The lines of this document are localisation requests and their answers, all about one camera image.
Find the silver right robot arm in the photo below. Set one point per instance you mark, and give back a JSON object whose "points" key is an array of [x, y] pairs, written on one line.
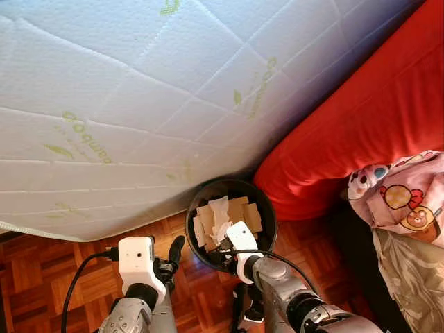
{"points": [[298, 305]]}

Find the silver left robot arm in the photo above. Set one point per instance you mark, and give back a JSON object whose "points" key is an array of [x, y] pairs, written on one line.
{"points": [[128, 316]]}

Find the brown cardboard piece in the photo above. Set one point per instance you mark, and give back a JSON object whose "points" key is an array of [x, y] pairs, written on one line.
{"points": [[202, 225], [248, 211]]}

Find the crumpled white tissue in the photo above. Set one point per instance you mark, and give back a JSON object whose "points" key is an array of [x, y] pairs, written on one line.
{"points": [[220, 211]]}

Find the black round waste bin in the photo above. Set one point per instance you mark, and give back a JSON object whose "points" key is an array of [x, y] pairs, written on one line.
{"points": [[267, 208]]}

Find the black bed base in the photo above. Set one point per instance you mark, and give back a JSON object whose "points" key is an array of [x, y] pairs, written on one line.
{"points": [[357, 263]]}

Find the beige floral bed sheet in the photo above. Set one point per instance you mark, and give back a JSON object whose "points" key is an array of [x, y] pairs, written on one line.
{"points": [[413, 284]]}

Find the pink cartoon print blanket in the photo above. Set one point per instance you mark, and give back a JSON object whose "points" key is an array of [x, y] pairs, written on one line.
{"points": [[409, 194]]}

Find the red mattress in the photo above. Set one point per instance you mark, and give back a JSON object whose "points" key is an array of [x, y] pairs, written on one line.
{"points": [[361, 118]]}

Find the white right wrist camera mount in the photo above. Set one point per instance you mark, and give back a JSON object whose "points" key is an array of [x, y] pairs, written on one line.
{"points": [[244, 239]]}

